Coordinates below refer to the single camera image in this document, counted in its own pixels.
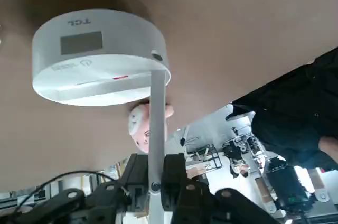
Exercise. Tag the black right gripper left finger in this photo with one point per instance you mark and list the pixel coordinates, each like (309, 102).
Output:
(105, 200)

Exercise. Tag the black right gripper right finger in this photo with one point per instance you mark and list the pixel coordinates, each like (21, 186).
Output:
(190, 189)

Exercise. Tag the white foldable desk lamp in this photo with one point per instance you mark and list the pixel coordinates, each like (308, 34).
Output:
(100, 57)

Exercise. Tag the pink plush toy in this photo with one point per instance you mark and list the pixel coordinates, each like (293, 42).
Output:
(138, 129)

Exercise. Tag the person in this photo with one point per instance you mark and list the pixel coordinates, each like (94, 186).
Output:
(290, 102)

